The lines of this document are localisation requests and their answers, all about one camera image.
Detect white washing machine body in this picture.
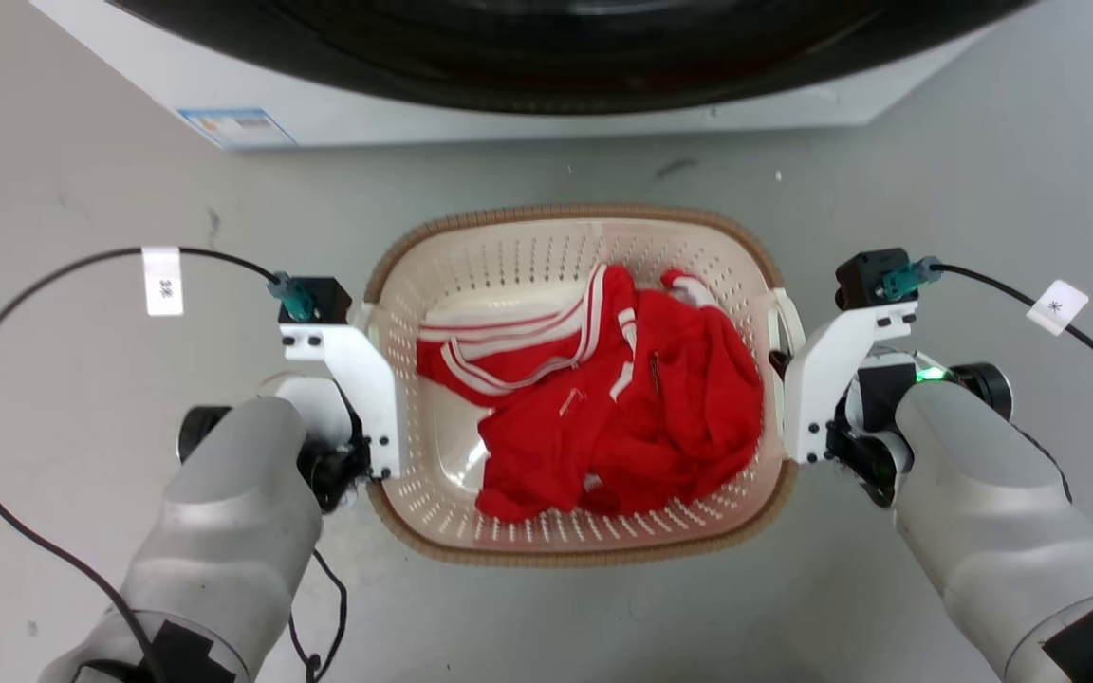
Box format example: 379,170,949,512
30,0,1001,151

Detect thin black looped cable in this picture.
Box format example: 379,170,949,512
287,547,349,683

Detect red garment white stripes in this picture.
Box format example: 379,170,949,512
416,264,765,524

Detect black right camera cable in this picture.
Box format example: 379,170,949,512
879,256,1093,401

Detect cream laundry basket brown rim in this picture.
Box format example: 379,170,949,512
362,203,806,568

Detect black round washing machine door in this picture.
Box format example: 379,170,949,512
108,0,1041,117

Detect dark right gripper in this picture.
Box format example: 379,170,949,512
769,349,900,509

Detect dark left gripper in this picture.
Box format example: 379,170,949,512
296,379,375,514

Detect white square cable tag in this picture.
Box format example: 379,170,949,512
1026,279,1090,337

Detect blue white energy label sticker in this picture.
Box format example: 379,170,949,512
177,108,297,150

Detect white rectangular cable tag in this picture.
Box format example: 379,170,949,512
141,247,185,318

